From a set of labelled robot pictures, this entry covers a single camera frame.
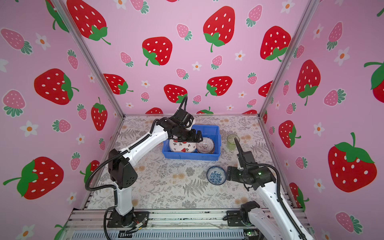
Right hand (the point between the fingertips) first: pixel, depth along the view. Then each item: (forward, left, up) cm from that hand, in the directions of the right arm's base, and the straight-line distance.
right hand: (232, 173), depth 77 cm
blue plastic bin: (+36, +13, -10) cm, 39 cm away
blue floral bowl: (+3, +8, -12) cm, 14 cm away
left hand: (+15, +20, +8) cm, 26 cm away
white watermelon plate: (+19, +30, -8) cm, 36 cm away
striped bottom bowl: (+20, +15, -6) cm, 26 cm away
